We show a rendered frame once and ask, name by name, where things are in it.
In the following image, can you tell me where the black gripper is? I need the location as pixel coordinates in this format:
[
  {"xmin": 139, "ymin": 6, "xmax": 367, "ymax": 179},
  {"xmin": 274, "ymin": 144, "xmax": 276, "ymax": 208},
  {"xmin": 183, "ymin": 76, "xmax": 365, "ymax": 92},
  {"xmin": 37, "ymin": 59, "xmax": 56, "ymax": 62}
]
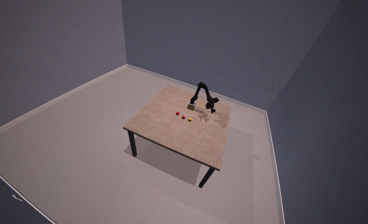
[{"xmin": 207, "ymin": 102, "xmax": 216, "ymax": 113}]

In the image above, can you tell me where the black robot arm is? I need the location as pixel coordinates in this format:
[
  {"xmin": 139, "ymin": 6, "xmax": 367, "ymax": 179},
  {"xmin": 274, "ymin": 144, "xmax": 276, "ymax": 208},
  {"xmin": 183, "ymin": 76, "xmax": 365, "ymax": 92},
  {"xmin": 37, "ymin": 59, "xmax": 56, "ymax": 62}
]
[{"xmin": 190, "ymin": 82, "xmax": 219, "ymax": 109}]

